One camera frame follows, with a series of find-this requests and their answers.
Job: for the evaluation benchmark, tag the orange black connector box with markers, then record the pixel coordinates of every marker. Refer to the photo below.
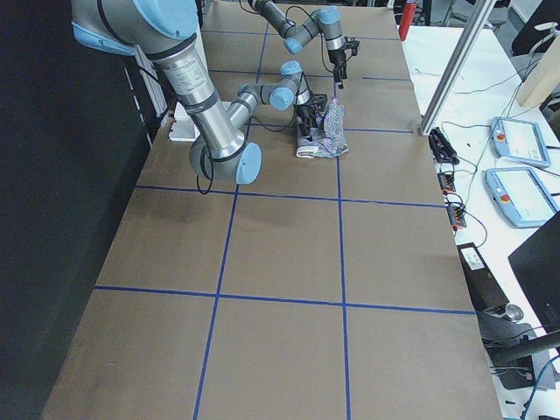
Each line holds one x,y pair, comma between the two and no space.
456,214
446,182

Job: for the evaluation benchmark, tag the aluminium frame post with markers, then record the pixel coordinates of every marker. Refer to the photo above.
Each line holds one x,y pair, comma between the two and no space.
466,41

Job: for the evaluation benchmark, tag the wooden board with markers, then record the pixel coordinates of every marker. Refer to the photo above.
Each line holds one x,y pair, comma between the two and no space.
543,79

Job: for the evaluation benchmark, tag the navy white striped polo shirt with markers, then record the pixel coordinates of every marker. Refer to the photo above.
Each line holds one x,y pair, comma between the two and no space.
328,142

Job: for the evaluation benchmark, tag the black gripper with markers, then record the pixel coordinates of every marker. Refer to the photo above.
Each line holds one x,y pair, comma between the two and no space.
337,59
304,115

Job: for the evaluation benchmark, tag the lower orange black connector box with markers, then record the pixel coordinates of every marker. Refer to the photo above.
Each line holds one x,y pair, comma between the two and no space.
456,214

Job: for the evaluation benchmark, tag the upper orange black connector box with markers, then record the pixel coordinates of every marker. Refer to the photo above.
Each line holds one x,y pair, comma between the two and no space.
446,182

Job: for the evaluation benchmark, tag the black monitor on arm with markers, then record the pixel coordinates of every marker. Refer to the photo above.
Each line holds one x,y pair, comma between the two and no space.
516,352

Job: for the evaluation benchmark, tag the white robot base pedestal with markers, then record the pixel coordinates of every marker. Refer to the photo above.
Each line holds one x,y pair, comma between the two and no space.
184,128

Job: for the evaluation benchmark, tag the black office chair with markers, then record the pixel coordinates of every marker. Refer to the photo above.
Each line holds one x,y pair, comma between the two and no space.
547,11

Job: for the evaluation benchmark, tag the black box with label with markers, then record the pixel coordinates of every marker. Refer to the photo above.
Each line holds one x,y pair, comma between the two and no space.
484,290

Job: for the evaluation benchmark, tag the upper blue teach pendant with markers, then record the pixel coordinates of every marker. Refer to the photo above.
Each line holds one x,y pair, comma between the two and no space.
519,140

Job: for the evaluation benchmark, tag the blue teach pendant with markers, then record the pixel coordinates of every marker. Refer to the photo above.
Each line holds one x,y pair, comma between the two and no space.
520,196
519,140

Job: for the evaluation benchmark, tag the lower blue teach pendant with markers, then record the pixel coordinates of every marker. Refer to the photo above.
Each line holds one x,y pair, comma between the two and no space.
520,196

